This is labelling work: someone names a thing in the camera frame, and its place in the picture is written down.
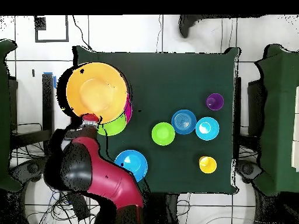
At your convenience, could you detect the tangle of floor cables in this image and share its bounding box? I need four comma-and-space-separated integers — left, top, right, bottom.
10, 122, 101, 224

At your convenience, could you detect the dark green tablecloth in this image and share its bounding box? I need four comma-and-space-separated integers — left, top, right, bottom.
72, 45, 241, 195

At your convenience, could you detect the black metal frame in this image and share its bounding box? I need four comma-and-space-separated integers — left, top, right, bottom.
9, 73, 55, 157

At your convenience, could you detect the small green bowl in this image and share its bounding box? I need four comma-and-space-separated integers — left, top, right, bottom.
151, 122, 176, 146

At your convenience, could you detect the yellow cup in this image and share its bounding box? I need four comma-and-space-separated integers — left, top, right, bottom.
199, 156, 217, 174

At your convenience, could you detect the green cloth covered side table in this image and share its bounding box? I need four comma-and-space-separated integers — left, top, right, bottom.
253, 44, 299, 197
0, 38, 23, 193

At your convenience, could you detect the black power box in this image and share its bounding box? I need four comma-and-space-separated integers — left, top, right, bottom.
68, 193, 91, 221

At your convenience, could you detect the large orange bowl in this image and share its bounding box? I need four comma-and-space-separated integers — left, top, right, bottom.
65, 62, 128, 124

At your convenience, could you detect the small light blue bowl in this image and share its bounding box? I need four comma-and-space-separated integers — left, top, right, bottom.
195, 117, 220, 141

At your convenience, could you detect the medium blue bowl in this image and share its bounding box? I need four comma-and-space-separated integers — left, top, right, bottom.
114, 149, 148, 183

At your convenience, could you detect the dark blue bowl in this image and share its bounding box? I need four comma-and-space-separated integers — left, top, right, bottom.
171, 109, 197, 135

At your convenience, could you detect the black square floor frame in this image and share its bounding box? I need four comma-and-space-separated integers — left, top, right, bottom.
34, 15, 70, 43

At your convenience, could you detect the large pink bowl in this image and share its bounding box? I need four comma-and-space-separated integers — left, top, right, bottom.
123, 93, 133, 124

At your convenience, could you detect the thin black cable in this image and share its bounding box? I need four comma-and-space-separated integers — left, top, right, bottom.
71, 15, 94, 51

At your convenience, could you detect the large green bowl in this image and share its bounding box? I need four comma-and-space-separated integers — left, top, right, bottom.
96, 111, 128, 137

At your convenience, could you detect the blue tape strip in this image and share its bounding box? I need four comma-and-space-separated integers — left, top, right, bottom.
43, 71, 57, 89

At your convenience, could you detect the purple cup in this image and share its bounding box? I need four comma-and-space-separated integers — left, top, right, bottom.
206, 93, 225, 111

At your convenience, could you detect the dark grey chair base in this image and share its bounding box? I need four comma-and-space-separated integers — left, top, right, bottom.
10, 158, 47, 185
234, 159, 263, 185

